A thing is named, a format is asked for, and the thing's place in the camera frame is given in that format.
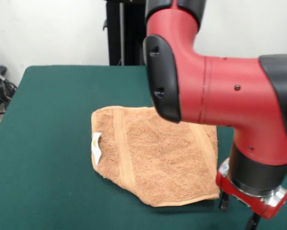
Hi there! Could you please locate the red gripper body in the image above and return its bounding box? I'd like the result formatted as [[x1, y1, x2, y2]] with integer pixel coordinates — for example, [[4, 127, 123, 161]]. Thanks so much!
[[216, 171, 287, 220]]

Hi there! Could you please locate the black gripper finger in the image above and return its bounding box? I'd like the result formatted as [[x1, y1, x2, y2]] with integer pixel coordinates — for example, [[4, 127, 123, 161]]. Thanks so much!
[[218, 191, 230, 213], [244, 211, 262, 230]]

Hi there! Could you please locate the tan terry towel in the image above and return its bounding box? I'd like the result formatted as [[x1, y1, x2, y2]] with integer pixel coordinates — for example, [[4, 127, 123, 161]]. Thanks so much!
[[90, 105, 220, 208]]

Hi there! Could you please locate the dark green tablecloth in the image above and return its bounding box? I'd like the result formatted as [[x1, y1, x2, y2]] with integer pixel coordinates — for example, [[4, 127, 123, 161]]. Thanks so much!
[[0, 65, 287, 230]]

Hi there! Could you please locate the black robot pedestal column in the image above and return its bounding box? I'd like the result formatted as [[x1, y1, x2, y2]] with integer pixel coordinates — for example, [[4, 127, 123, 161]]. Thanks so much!
[[102, 0, 149, 66]]

